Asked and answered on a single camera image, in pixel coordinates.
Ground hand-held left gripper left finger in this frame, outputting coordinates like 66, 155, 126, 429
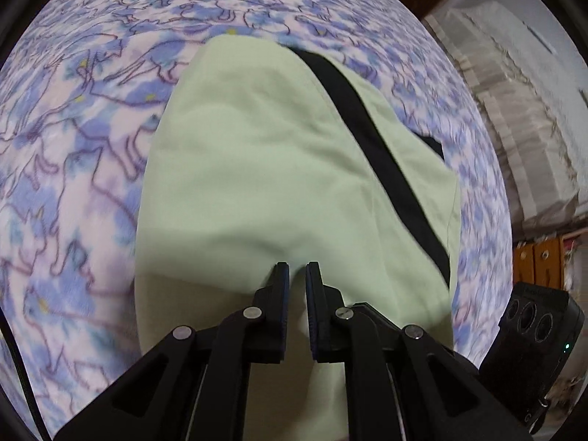
54, 261, 291, 441

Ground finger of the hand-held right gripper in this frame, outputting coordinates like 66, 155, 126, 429
351, 302, 481, 377

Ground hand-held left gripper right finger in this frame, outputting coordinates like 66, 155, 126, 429
304, 261, 534, 441

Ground light green jacket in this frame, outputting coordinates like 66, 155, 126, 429
133, 34, 462, 441

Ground orange wooden drawer cabinet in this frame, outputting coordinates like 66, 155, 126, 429
514, 234, 588, 291

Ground blue floral blanket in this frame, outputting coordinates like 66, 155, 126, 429
0, 0, 513, 428

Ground black cable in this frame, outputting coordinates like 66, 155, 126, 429
0, 308, 52, 441

